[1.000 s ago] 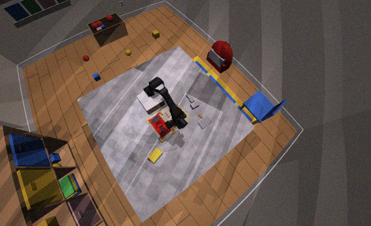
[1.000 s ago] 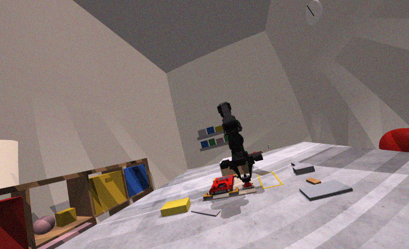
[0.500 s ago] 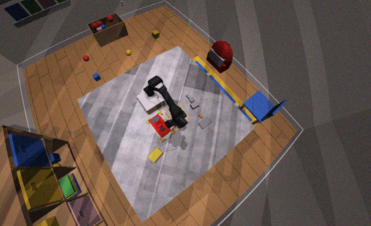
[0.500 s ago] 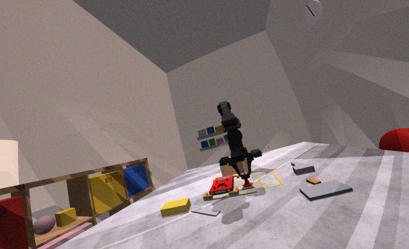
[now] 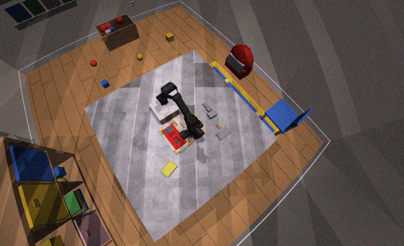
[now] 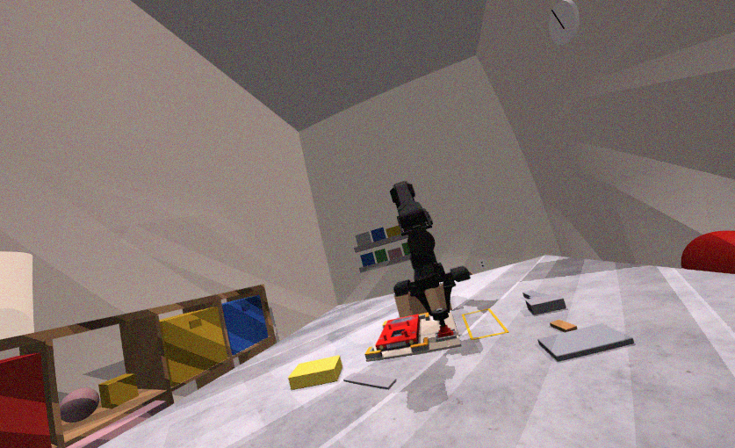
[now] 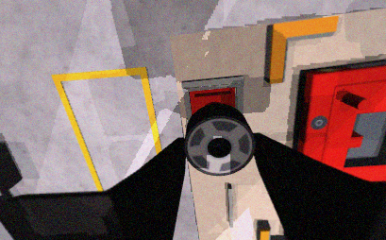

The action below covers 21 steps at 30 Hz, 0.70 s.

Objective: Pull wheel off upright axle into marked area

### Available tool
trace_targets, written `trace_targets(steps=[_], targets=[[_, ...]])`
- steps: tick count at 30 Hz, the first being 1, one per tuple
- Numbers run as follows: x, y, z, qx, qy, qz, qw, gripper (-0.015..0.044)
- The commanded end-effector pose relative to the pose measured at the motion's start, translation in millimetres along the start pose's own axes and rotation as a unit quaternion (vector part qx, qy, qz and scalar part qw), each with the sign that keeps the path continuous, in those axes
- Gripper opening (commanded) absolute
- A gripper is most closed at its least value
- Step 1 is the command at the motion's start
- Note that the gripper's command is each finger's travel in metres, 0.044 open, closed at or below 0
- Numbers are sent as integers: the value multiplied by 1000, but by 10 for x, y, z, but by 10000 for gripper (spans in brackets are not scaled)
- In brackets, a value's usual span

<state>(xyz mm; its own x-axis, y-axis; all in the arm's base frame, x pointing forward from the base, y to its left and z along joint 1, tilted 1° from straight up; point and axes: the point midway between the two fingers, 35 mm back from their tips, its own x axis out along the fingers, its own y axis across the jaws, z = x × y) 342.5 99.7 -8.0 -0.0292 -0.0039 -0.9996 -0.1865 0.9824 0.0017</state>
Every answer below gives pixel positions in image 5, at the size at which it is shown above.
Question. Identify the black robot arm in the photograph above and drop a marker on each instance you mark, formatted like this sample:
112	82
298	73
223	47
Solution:
191	120

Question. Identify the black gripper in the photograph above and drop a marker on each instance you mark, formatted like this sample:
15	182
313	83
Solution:
186	133

